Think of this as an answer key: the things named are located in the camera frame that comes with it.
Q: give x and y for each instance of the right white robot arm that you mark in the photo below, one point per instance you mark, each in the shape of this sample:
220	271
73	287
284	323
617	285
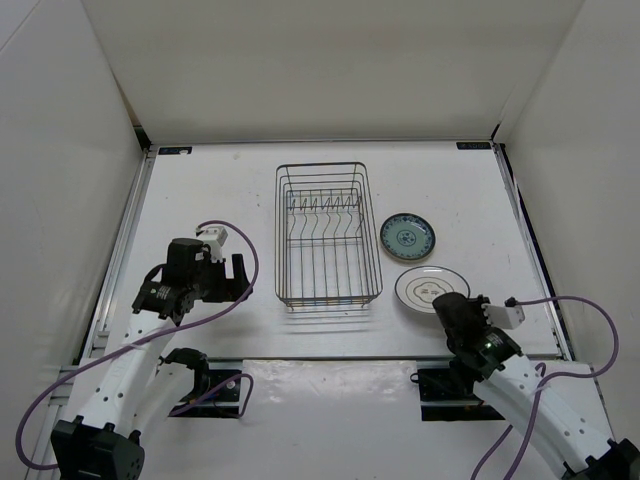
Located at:
504	378

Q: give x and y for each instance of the blue patterned plate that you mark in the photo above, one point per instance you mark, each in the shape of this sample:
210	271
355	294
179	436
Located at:
407	237

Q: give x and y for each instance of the white plate with dark rim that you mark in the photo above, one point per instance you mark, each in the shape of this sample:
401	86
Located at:
418	287

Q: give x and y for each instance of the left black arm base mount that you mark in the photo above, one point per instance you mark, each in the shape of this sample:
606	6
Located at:
216	393

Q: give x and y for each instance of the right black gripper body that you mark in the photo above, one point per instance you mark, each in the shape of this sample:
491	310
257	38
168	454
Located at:
476	310

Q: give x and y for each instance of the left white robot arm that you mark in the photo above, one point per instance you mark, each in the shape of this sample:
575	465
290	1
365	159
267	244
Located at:
145	383

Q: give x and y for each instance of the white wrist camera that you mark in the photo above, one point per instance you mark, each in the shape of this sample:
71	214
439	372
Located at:
508	316
214	237

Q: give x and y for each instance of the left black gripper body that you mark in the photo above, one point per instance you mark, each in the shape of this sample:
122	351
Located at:
210	282

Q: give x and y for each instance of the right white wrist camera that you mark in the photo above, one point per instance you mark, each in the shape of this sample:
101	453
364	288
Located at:
508	316

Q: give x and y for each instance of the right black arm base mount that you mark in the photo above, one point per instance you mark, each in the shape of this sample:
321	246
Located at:
445	393

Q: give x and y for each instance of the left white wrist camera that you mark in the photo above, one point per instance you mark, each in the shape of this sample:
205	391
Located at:
214	237

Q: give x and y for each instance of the grey wire dish rack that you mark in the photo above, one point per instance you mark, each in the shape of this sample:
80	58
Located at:
326	247

